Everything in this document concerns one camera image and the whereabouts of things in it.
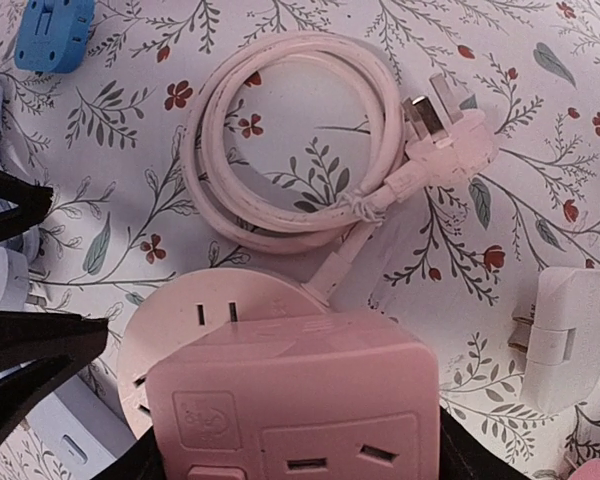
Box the white cube plug adapter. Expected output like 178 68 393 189
508 267 600 415

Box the pink cube socket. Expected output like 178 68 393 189
146 311 440 479

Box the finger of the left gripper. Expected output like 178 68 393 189
0 311 109 445
0 170 53 242

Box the white coiled cable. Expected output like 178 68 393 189
181 30 499 301

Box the light blue power strip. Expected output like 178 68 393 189
27 376 135 479

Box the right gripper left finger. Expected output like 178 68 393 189
110 427 167 480

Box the round pink power socket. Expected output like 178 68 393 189
116 268 328 438

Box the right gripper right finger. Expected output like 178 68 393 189
439 408 528 480

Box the light blue cube socket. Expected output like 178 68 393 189
14 0 95 74

